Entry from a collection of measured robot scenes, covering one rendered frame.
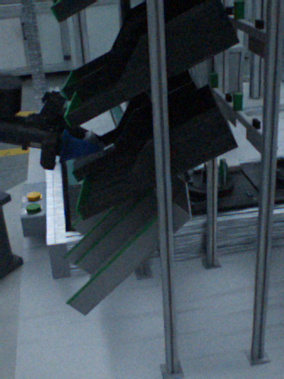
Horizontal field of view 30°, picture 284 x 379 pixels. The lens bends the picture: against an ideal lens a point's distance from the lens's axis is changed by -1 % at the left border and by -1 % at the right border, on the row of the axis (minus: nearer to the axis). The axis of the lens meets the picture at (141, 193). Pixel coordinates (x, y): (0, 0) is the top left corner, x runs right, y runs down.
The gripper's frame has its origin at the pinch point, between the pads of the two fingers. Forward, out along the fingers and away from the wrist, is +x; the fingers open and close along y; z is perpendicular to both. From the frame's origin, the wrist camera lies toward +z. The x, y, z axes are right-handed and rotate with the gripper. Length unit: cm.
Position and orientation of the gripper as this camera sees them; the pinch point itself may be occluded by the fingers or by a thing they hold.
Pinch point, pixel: (83, 140)
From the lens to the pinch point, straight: 102.9
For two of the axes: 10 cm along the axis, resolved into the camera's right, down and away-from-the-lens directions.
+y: 0.1, -4.5, 8.9
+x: 9.8, 1.6, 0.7
